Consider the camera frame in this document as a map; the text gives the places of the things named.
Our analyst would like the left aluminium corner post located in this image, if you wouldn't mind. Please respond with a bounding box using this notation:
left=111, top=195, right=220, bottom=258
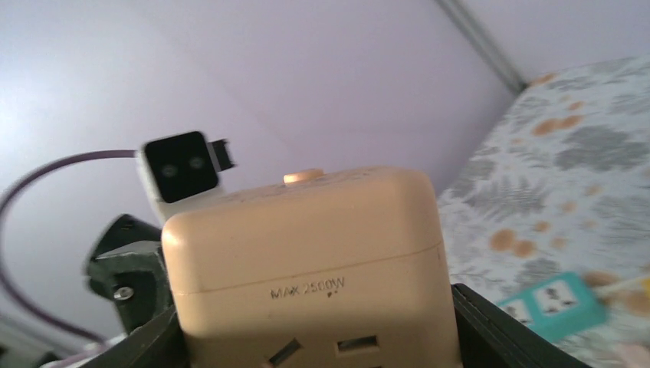
left=435, top=0, right=528, bottom=95

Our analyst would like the beige cube socket adapter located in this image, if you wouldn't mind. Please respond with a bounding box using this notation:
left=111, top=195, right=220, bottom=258
left=162, top=166, right=461, bottom=367

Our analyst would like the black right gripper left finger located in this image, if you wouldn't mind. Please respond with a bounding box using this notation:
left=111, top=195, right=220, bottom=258
left=82, top=307, right=190, bottom=368

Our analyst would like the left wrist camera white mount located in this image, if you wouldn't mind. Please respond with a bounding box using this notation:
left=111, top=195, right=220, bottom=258
left=135, top=130, right=236, bottom=225

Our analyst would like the floral patterned table mat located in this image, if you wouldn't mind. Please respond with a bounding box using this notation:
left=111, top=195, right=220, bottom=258
left=438, top=56, right=649, bottom=367

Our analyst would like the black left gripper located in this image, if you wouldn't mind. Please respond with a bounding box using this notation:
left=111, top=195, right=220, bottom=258
left=85, top=214, right=173, bottom=334

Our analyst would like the teal power strip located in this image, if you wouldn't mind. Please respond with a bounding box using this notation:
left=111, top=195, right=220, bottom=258
left=497, top=272, right=608, bottom=343

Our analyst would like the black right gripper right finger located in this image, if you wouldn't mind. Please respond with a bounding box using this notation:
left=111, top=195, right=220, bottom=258
left=451, top=284, right=589, bottom=368

